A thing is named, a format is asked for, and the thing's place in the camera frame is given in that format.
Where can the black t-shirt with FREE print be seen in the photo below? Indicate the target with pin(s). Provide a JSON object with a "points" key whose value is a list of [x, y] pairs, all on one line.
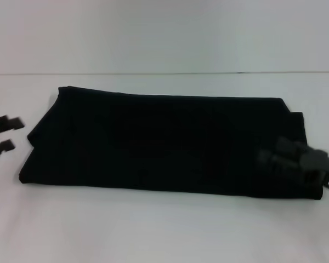
{"points": [[164, 145]]}

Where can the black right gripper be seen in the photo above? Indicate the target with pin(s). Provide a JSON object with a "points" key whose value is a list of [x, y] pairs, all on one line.
{"points": [[320, 164]]}

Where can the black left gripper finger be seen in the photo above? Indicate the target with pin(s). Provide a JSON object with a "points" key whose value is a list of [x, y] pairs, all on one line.
{"points": [[12, 123], [2, 146]]}

